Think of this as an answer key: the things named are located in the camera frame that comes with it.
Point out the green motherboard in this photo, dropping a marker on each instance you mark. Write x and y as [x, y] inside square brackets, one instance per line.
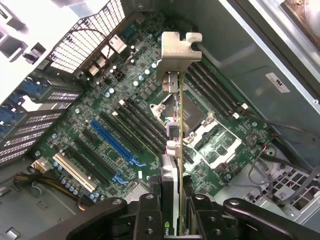
[100, 100]

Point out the black RAM slot bank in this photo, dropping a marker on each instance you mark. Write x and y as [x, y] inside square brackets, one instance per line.
[215, 90]
[145, 127]

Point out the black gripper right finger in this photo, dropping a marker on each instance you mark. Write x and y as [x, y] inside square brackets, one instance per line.
[207, 220]

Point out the open black PC case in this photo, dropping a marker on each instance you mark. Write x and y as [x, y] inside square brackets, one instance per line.
[237, 50]

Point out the CPU socket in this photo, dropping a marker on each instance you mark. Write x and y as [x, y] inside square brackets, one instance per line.
[197, 115]

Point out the black expansion slot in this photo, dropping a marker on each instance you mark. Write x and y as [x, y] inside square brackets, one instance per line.
[95, 157]
[120, 132]
[85, 164]

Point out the metal socket cover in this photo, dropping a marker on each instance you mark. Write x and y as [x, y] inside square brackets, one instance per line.
[220, 150]

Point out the white expansion slot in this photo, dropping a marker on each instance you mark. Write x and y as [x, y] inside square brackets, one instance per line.
[75, 172]

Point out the silver coin battery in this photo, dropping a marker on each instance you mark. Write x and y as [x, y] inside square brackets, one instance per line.
[251, 140]

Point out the perforated metal drive cage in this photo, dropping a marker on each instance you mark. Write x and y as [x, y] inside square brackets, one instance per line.
[287, 182]

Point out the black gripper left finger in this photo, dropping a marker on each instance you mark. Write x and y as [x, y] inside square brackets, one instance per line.
[150, 220]

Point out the blue expansion slot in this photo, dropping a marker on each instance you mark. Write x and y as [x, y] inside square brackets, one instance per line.
[112, 142]

